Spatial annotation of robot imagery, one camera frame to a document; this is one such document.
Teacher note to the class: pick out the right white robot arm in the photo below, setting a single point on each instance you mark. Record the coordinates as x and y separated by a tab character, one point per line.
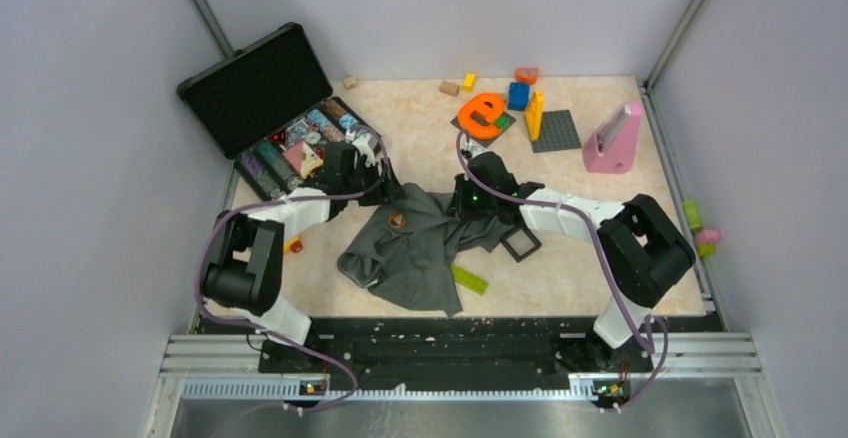
641	252

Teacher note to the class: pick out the small green lego brick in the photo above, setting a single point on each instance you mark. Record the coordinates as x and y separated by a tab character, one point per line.
502	122

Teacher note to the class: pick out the small beige wooden cube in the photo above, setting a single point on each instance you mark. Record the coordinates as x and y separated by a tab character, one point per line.
350	82

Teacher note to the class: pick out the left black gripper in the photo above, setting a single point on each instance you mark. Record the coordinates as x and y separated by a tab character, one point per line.
389	191

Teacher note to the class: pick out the pink wedge stand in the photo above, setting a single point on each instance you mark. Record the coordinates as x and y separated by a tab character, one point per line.
611	148

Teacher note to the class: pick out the green block outside table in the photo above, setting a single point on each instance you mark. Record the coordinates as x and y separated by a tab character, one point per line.
692	215

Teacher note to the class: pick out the small yellow block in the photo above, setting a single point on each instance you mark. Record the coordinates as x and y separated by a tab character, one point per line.
468	82

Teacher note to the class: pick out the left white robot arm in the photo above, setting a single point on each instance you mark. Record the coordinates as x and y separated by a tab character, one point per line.
241	266

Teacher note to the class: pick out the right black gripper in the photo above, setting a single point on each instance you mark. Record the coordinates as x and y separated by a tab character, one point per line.
458	208

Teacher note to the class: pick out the lime green lego brick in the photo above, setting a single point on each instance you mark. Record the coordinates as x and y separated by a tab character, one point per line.
468	280

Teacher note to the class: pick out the pink block outside table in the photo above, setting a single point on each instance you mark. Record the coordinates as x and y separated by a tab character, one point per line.
707	236

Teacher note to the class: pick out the orange curved toy piece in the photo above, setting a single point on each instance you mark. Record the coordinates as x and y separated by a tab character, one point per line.
527	75

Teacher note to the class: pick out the yellow red toy car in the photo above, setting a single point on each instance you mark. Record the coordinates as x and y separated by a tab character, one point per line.
294	245

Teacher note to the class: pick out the white cable duct rail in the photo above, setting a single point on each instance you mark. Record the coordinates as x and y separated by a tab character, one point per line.
296	390

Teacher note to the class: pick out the yellow upright lego block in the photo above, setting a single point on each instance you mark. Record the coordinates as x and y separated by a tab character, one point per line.
533	115

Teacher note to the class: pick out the tan wooden block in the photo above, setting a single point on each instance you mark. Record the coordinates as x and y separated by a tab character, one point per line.
449	88

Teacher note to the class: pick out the large grey lego baseplate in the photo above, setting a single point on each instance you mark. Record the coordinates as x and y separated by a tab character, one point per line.
557	133

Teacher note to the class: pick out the grey t-shirt garment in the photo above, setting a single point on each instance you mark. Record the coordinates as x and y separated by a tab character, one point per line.
411	267

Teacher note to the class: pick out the black open poker chip case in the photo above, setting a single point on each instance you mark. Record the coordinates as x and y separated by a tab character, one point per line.
262	101

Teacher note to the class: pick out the black square frame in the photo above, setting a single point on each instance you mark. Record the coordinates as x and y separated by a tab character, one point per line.
520	243

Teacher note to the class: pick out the pink yellow card box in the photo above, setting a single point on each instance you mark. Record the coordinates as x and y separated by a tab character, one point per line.
303	159

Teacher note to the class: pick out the blue lego block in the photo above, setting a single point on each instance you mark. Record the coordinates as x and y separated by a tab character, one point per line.
518	96

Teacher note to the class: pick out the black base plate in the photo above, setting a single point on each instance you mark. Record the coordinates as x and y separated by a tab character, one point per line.
457	354

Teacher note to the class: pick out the orange letter e block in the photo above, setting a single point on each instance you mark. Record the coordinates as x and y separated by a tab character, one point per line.
477	116

